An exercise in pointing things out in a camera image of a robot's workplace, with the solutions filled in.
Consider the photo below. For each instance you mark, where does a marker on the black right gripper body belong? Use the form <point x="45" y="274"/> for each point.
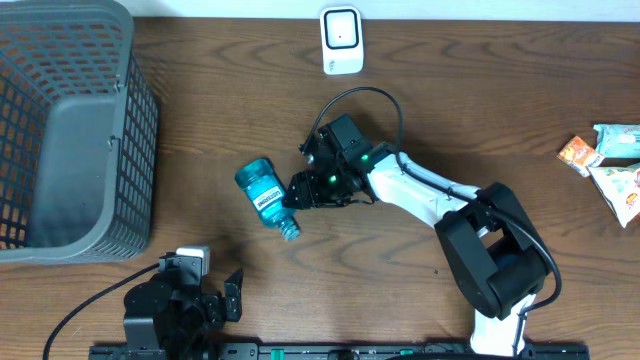
<point x="331" y="185"/>

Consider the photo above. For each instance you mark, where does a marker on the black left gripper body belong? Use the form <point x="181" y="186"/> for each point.
<point x="186" y="315"/>

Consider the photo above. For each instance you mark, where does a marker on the blue Listerine mouthwash bottle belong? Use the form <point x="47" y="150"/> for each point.
<point x="266" y="193"/>

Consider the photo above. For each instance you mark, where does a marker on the small orange box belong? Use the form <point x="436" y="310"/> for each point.
<point x="580" y="156"/>

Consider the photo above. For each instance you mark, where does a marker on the yellow wet wipes packet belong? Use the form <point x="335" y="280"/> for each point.
<point x="619" y="187"/>

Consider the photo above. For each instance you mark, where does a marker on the light blue tissue pack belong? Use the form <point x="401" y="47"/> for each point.
<point x="617" y="140"/>

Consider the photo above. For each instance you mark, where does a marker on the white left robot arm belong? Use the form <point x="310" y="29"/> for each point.
<point x="170" y="316"/>

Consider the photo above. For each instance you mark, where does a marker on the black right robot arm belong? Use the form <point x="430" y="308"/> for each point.
<point x="496" y="256"/>

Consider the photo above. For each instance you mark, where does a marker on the white barcode scanner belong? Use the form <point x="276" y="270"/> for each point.
<point x="342" y="40"/>

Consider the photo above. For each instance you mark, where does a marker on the grey plastic mesh basket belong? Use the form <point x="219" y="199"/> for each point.
<point x="79" y="129"/>

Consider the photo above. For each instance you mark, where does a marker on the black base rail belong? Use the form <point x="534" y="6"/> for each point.
<point x="437" y="350"/>

